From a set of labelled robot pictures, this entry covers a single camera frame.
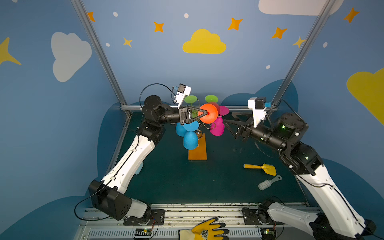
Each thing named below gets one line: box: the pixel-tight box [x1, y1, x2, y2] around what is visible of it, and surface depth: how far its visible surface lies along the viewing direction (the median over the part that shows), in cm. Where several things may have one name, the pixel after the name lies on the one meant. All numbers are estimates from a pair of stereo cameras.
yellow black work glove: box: [179, 217, 229, 240], surface depth 70 cm
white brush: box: [258, 175, 283, 191], surface depth 86 cm
